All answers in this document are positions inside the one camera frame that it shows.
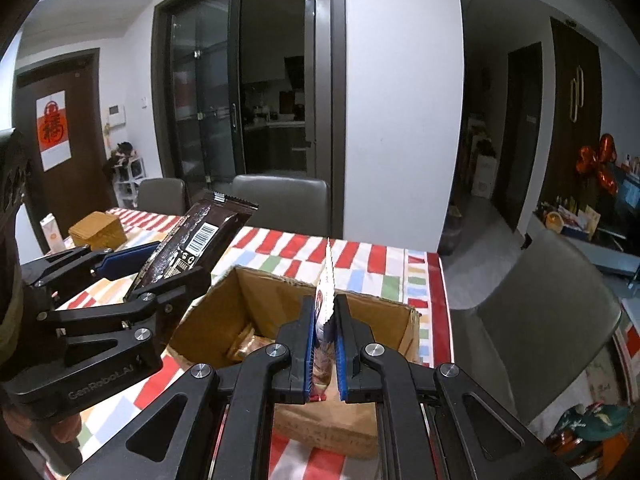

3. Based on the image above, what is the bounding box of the dark chocolate bar wrapper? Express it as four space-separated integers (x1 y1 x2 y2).
125 191 258 299

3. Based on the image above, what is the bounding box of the white red snack packet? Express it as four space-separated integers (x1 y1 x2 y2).
310 238 335 401

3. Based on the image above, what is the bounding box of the person's left hand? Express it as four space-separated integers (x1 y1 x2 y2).
1 408 82 443

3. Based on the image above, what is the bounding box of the white orange milk carton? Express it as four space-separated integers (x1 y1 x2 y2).
40 214 66 254

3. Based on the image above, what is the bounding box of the woven brown basket box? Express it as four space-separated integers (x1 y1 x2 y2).
68 211 127 250

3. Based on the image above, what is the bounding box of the brown cardboard box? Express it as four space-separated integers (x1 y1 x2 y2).
168 266 420 460

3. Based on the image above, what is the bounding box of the grey chair far left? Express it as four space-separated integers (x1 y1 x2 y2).
137 178 189 216

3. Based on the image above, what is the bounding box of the grey chair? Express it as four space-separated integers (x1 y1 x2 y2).
137 178 189 216
231 174 331 237
450 230 622 425

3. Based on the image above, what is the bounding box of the red fu door poster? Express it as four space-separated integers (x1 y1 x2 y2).
36 90 72 171

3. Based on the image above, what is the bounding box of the colourful checked tablecloth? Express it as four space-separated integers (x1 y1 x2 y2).
63 208 454 479

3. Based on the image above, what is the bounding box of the grey chair right side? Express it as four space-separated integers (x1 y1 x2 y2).
450 230 622 425

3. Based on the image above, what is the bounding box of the dark brown entrance door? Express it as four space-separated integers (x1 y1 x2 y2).
12 49 116 252

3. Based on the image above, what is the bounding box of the grey chair far middle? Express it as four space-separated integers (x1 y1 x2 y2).
231 174 331 237

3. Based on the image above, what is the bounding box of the glass sliding door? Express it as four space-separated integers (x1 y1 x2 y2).
151 0 346 236

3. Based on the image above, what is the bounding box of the red balloon decoration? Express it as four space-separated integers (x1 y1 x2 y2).
575 133 618 196

